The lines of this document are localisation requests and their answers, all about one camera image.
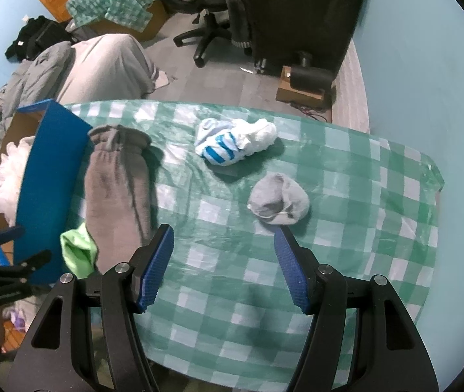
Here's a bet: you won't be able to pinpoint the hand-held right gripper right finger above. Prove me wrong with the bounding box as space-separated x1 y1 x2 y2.
274 226 439 392

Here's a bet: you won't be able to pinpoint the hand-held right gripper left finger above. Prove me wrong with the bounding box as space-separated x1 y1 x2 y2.
7 224 175 392

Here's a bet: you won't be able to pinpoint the white mesh bath pouf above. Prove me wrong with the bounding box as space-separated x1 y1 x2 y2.
0 134 37 228

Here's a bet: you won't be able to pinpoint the small grey sock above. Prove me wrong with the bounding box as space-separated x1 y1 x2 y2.
247 172 311 225

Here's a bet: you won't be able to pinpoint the blue cardboard box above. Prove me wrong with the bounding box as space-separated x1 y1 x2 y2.
0 98 94 354

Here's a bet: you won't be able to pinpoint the bright green cloth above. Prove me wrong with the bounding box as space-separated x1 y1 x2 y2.
60 223 99 281

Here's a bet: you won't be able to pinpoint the green checked tablecloth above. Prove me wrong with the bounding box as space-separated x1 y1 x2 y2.
58 98 445 385

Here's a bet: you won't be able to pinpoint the grey fleece sock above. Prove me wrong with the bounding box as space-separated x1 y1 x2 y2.
82 124 153 277

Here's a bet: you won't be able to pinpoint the white blue striped sock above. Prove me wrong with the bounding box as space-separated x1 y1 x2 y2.
194 117 279 168

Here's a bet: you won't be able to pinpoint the grey quilted jacket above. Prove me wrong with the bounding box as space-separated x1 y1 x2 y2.
0 40 73 132

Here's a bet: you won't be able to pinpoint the small wooden box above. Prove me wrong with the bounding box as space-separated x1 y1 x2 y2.
275 65 333 109

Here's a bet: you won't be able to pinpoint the white ribbed panel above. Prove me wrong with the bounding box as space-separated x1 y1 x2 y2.
332 38 371 135

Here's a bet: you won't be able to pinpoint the beige blanket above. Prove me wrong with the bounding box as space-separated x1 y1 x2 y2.
56 33 171 107

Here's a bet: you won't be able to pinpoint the black cylindrical device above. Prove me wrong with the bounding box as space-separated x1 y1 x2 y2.
291 51 336 91

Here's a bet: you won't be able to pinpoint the black bag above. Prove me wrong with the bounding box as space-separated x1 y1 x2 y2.
4 15 76 61

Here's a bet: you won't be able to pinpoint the large brown cardboard box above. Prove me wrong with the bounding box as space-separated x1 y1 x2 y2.
88 0 169 42

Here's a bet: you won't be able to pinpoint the black office chair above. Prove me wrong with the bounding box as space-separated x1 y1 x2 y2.
154 0 253 68

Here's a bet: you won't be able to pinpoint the grey garment on chair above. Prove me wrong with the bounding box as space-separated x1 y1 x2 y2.
225 0 253 50

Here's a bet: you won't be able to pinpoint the black fabric wardrobe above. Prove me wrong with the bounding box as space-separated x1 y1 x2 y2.
239 0 374 76

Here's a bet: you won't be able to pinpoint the tangled cables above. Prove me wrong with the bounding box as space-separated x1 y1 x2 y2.
288 101 331 122

